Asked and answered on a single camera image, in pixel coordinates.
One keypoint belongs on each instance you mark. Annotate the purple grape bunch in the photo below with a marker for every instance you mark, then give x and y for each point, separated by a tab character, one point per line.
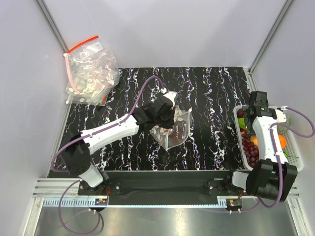
250	150

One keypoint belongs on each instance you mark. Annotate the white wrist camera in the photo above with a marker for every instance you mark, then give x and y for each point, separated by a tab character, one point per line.
172	96
281	116

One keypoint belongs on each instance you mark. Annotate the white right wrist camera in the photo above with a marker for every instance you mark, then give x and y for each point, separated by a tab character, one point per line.
281	116

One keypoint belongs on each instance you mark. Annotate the black marble pattern mat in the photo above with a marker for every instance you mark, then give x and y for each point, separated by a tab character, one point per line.
211	92

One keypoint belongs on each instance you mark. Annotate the dark plum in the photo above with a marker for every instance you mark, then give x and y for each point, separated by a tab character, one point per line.
240	113

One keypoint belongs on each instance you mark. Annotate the white plastic fruit basket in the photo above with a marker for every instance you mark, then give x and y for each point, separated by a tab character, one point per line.
294	156

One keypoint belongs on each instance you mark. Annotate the green netted melon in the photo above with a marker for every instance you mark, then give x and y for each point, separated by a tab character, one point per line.
283	127

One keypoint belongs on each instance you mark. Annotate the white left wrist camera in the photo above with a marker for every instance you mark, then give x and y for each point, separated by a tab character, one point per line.
172	96

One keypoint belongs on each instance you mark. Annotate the clear spotted zip bag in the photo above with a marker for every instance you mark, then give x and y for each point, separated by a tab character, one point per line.
178	134

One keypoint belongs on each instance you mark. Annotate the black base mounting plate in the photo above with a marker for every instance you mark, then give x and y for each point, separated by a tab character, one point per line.
213	183

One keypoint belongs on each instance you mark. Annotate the orange fruit in front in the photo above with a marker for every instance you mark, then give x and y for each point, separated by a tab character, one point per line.
283	141

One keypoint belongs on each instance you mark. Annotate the stack of zip bags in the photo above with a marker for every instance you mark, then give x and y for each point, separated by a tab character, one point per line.
92	72

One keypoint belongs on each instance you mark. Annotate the peach fruit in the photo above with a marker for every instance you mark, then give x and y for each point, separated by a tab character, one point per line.
254	140

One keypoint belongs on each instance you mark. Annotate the green starfruit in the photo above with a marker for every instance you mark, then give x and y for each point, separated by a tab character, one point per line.
242	124

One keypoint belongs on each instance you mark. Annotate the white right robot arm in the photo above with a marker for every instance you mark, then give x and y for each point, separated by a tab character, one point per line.
273	176

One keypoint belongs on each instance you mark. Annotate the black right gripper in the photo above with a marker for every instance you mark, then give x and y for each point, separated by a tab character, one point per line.
247	107

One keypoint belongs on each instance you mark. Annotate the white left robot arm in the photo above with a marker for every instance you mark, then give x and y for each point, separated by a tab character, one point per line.
76	154

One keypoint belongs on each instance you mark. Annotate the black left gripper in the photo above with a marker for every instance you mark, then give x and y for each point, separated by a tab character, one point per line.
171	123

